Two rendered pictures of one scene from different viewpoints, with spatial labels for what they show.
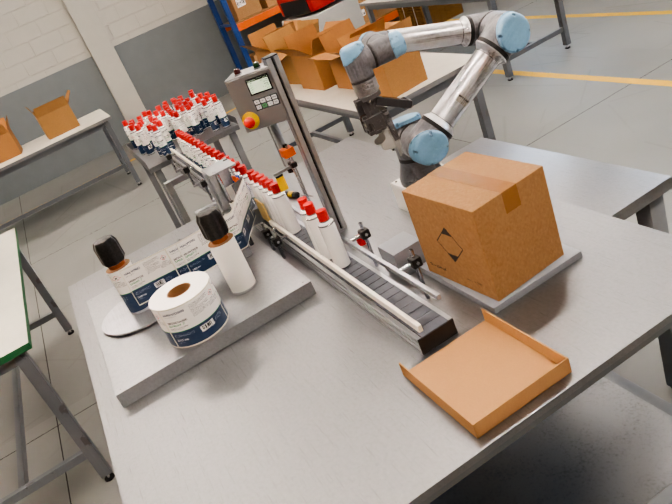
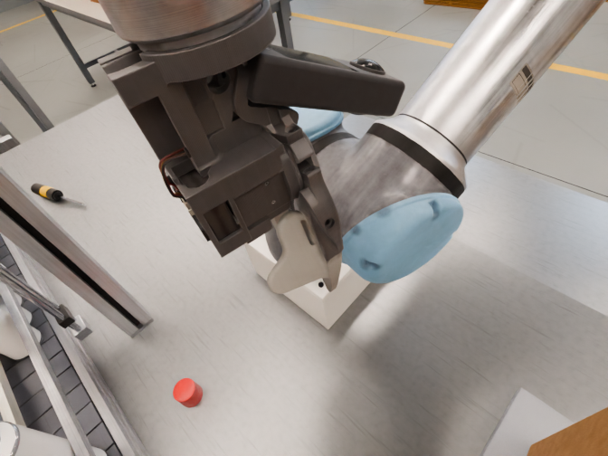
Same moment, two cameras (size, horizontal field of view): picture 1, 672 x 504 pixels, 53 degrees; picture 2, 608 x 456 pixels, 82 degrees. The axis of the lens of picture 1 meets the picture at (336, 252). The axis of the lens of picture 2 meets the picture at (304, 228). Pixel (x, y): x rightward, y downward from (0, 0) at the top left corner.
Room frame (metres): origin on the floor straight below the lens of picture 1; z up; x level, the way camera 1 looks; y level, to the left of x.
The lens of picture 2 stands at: (1.82, -0.24, 1.38)
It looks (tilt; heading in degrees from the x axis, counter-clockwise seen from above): 49 degrees down; 339
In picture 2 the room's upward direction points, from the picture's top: 12 degrees counter-clockwise
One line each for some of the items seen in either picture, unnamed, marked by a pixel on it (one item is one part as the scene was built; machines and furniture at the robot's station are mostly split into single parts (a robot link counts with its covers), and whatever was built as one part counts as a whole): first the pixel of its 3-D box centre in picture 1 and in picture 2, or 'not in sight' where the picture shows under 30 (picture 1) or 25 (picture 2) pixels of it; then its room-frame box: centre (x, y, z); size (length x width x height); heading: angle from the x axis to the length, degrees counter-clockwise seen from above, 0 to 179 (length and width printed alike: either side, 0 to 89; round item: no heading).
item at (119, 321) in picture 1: (143, 308); not in sight; (2.17, 0.70, 0.89); 0.31 x 0.31 x 0.01
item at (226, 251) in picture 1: (225, 249); not in sight; (2.02, 0.33, 1.03); 0.09 x 0.09 x 0.30
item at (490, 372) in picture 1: (480, 367); not in sight; (1.22, -0.20, 0.85); 0.30 x 0.26 x 0.04; 16
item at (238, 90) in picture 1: (261, 96); not in sight; (2.30, 0.03, 1.38); 0.17 x 0.10 x 0.19; 71
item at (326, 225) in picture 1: (332, 238); not in sight; (1.89, -0.01, 0.98); 0.05 x 0.05 x 0.20
